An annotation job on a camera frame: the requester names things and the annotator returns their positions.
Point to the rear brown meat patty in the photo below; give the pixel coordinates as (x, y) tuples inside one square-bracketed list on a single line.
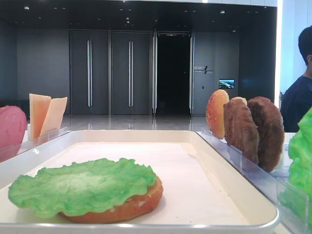
[(269, 122)]

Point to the middle dark double door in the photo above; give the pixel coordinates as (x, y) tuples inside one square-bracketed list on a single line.
[(130, 73)]

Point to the front brown meat patty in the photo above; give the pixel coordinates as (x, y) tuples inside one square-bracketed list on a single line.
[(240, 129)]

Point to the small wall screen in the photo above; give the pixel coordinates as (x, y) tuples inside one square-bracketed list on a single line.
[(226, 83)]

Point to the white tray liner paper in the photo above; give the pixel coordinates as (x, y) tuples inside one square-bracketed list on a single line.
[(189, 197)]

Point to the left dark double door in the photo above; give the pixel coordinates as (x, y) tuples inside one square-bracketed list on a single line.
[(89, 72)]

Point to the bottom bun slice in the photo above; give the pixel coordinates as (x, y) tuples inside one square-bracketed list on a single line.
[(133, 207)]

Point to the left clear acrylic rack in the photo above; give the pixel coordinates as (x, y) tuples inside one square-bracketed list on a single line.
[(29, 142)]

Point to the clear acrylic rack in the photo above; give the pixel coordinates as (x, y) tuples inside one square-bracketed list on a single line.
[(29, 142), (270, 184)]

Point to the sesame top bun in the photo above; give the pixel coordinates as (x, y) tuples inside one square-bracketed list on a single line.
[(214, 113)]

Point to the pink tomato slice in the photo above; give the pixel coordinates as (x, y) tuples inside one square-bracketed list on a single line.
[(12, 129)]

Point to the right clear acrylic rack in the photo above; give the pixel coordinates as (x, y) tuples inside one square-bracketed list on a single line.
[(270, 184)]

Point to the left orange cheese slice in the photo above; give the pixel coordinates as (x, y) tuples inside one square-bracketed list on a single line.
[(39, 105)]

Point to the brown meat patty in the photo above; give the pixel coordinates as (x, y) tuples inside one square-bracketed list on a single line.
[(240, 129), (269, 122)]

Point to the green lettuce leaf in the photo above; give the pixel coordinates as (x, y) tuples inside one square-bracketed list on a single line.
[(300, 171), (92, 186)]

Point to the right yellow cheese slice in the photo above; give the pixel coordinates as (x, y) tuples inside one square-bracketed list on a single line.
[(54, 115)]

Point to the white rectangular tray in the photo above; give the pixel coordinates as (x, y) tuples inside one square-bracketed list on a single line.
[(262, 215)]

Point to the dark double door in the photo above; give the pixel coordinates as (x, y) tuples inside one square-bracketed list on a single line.
[(89, 72), (130, 73)]

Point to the man in navy shirt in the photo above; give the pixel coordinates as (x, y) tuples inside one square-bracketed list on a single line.
[(297, 100)]

